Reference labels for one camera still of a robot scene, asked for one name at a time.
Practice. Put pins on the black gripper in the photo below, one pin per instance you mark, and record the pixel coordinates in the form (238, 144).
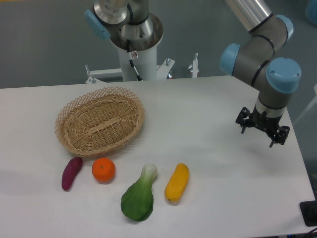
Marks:
(277, 134)

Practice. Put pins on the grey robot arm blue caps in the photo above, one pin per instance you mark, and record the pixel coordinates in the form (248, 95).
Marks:
(135, 32)

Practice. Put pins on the purple sweet potato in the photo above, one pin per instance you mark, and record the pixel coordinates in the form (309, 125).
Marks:
(70, 172)

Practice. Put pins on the black device at table edge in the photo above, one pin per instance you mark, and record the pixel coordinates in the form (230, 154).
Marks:
(309, 212)

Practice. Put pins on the yellow mango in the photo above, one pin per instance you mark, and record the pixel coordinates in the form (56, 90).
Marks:
(177, 183)

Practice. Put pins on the blue object top right corner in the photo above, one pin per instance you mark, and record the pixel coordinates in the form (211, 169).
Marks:
(311, 11)

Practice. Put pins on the green bok choy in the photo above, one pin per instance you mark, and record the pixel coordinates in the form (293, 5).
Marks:
(137, 202)

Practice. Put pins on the orange tangerine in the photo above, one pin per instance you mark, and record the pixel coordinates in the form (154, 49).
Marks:
(103, 170)

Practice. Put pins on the woven wicker basket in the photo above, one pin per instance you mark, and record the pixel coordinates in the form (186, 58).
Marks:
(100, 121)

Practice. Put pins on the white frame at right edge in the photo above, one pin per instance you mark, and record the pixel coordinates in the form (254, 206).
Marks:
(313, 102)

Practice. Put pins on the white clamp bracket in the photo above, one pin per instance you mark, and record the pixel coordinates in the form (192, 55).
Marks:
(193, 67)

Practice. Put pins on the white metal frame bracket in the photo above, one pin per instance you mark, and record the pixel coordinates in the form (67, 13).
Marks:
(104, 74)

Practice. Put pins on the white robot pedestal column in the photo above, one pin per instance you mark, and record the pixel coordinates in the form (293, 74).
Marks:
(145, 63)

